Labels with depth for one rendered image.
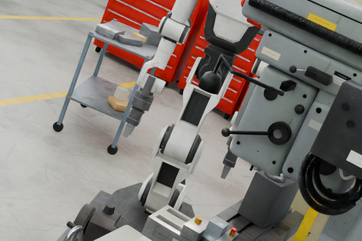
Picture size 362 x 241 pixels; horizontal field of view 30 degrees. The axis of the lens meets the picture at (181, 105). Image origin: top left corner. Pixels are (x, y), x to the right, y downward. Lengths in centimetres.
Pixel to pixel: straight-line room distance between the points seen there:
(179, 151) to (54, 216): 143
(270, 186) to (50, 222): 183
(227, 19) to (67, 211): 189
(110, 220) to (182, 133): 50
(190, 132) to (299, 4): 108
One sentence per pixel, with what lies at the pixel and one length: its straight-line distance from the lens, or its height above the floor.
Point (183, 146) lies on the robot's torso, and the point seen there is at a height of 103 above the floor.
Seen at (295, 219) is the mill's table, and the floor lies 97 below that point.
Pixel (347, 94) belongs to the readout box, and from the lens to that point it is 175.
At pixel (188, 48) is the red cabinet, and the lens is 757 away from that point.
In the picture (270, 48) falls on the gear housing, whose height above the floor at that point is 168.
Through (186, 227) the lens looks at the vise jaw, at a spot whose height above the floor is 107.
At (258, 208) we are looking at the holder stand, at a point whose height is 103.
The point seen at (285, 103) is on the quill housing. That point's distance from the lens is 208.
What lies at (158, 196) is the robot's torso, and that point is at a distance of 313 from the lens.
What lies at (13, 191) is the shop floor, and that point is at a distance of 429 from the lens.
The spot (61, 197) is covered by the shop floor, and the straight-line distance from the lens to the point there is 440.
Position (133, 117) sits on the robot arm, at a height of 104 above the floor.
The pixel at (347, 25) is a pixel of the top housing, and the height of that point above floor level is 184.
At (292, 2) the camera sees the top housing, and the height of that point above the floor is 183.
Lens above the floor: 200
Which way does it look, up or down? 16 degrees down
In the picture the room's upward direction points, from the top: 22 degrees clockwise
